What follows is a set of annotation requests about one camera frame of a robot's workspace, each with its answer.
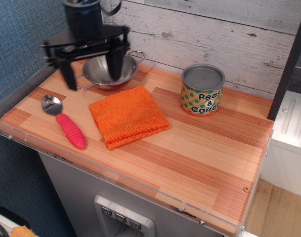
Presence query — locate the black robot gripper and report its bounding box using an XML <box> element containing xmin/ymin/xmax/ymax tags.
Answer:
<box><xmin>41</xmin><ymin>14</ymin><xmax>129</xmax><ymax>91</ymax></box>

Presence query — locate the peas and carrots toy can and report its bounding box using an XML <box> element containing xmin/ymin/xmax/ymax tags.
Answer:
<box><xmin>180</xmin><ymin>64</ymin><xmax>225</xmax><ymax>117</ymax></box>

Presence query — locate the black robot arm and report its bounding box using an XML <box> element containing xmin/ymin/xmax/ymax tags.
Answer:
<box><xmin>41</xmin><ymin>0</ymin><xmax>130</xmax><ymax>90</ymax></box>

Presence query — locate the clear acrylic counter guard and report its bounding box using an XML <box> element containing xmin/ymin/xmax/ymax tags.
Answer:
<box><xmin>0</xmin><ymin>113</ymin><xmax>273</xmax><ymax>237</ymax></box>

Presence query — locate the small steel pot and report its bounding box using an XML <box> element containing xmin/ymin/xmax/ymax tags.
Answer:
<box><xmin>76</xmin><ymin>50</ymin><xmax>146</xmax><ymax>90</ymax></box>

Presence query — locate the folded orange cloth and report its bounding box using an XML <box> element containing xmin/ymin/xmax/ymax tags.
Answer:
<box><xmin>89</xmin><ymin>86</ymin><xmax>170</xmax><ymax>150</ymax></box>

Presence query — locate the grey toy fridge cabinet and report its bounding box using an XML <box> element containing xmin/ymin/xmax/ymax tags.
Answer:
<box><xmin>40</xmin><ymin>154</ymin><xmax>221</xmax><ymax>237</ymax></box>

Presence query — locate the silver dispenser button panel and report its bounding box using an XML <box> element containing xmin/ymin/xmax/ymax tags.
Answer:
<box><xmin>94</xmin><ymin>195</ymin><xmax>155</xmax><ymax>237</ymax></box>

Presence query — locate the orange object at bottom left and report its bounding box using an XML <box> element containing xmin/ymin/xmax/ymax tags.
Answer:
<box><xmin>10</xmin><ymin>226</ymin><xmax>36</xmax><ymax>237</ymax></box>

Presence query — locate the white toy sink unit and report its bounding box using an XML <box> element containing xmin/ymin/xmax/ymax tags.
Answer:
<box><xmin>260</xmin><ymin>91</ymin><xmax>301</xmax><ymax>196</ymax></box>

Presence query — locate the spoon with pink handle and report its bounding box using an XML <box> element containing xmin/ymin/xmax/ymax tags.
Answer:
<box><xmin>41</xmin><ymin>95</ymin><xmax>86</xmax><ymax>150</ymax></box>

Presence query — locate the dark vertical right post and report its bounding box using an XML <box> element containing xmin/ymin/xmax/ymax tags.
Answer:
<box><xmin>267</xmin><ymin>22</ymin><xmax>301</xmax><ymax>121</ymax></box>

